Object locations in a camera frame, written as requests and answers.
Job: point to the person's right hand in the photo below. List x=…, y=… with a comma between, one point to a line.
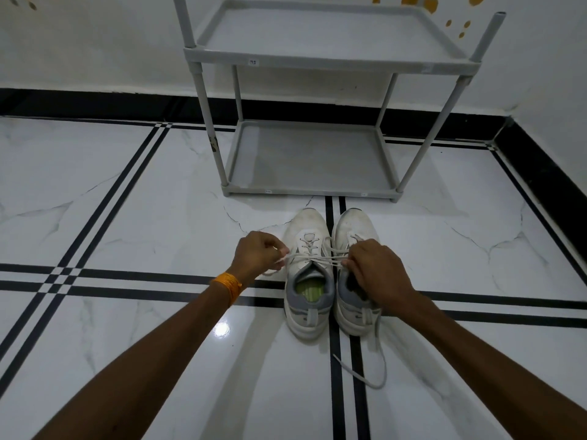
x=380, y=274

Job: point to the person's left hand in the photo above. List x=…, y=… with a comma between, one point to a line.
x=252, y=256

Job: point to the person's left fingers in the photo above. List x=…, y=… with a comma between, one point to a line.
x=275, y=251

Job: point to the person's right fingers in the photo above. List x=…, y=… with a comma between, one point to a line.
x=354, y=261

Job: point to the white shoelace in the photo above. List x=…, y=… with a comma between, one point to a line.
x=312, y=258
x=383, y=357

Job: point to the person's left forearm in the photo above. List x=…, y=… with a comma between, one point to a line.
x=151, y=361

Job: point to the person's right forearm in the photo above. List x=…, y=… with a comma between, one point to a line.
x=481, y=361

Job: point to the white sneaker grey collar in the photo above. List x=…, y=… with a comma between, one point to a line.
x=355, y=316

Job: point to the orange thread wristband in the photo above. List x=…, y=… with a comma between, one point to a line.
x=228, y=286

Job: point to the white sneaker green insole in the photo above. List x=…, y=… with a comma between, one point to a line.
x=305, y=316

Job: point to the grey plastic shoe rack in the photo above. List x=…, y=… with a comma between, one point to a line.
x=312, y=155

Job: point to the orange wall stickers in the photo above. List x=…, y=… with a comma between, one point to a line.
x=32, y=2
x=431, y=3

